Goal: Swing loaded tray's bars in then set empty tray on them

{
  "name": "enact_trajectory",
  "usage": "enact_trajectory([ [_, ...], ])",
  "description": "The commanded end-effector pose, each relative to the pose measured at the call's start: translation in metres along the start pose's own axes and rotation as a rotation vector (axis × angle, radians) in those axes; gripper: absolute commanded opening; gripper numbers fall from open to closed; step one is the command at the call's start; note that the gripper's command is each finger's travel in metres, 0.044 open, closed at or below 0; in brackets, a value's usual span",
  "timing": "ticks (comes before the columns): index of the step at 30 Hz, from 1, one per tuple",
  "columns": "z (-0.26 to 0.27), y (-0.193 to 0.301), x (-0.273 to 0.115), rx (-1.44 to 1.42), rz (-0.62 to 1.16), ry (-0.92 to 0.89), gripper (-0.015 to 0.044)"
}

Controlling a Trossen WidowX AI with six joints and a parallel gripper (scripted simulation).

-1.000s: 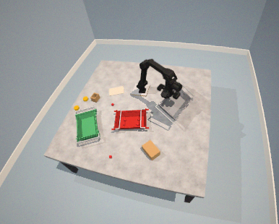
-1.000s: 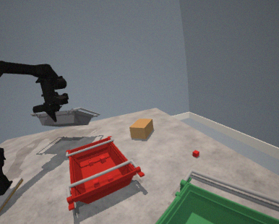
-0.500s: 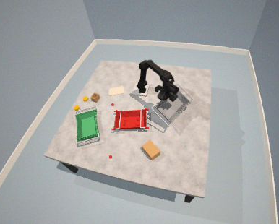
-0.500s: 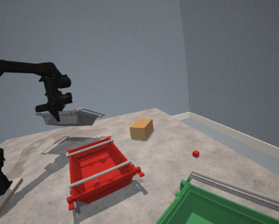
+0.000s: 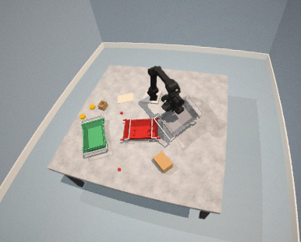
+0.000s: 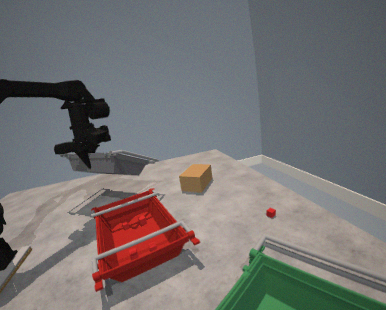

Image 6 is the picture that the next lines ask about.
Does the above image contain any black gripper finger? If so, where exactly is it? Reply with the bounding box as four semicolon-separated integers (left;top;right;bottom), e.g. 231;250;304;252
86;145;100;153
73;149;91;168

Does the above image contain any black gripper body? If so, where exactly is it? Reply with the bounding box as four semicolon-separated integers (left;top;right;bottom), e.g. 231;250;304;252
54;120;97;154

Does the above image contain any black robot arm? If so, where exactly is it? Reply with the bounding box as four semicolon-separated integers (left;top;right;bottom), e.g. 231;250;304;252
0;79;110;271

